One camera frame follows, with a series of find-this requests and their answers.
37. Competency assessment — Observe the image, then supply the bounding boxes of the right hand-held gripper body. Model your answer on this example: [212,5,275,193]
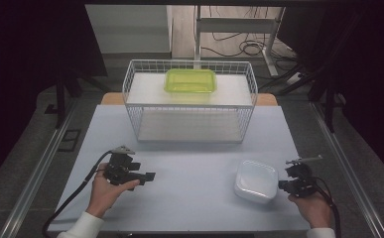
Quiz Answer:
[280,155,323,198]

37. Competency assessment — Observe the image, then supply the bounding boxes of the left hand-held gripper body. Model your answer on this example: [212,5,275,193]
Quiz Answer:
[103,145,148,192]

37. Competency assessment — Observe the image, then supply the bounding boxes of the white square bowl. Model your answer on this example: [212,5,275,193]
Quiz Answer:
[233,160,279,205]

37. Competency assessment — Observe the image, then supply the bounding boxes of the white wire rack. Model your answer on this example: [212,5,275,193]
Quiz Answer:
[122,59,259,144]

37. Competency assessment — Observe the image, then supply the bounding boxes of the green plastic food container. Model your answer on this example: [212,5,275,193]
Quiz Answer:
[163,67,218,96]

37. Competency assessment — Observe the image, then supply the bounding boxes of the person's left hand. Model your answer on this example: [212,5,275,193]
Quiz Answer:
[85,162,141,219]

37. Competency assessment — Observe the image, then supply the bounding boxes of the person's right hand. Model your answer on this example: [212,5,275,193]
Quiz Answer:
[287,189,334,230]

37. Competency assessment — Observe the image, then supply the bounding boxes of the pale blue table mat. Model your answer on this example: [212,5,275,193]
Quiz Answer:
[47,104,311,233]

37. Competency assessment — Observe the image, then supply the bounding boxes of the black floor plate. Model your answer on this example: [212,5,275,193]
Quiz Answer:
[58,128,82,153]

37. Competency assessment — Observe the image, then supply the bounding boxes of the wooden table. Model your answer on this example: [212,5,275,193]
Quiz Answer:
[99,92,279,107]

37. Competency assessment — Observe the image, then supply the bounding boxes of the black metal stand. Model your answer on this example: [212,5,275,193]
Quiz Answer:
[258,13,370,134]
[44,63,112,131]

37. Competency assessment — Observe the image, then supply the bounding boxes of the white power strip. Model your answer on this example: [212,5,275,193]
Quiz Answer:
[285,71,304,86]

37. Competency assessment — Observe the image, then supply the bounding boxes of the white cabinet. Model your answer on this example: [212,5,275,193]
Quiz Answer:
[84,4,175,56]

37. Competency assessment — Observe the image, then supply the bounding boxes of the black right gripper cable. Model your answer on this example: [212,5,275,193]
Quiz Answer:
[313,177,342,238]

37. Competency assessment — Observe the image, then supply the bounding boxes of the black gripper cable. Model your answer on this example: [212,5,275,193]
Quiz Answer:
[42,150,115,238]
[313,177,342,238]

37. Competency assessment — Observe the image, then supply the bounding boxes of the aluminium rail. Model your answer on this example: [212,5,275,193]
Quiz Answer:
[309,100,384,238]
[0,98,78,238]

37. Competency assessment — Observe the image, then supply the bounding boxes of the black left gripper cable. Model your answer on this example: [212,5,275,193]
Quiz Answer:
[42,150,115,238]

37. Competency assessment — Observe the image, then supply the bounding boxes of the black floor cables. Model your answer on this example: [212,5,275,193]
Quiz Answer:
[199,5,301,72]

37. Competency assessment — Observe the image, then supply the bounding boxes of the white metal desk frame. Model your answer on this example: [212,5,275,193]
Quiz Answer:
[193,4,287,77]

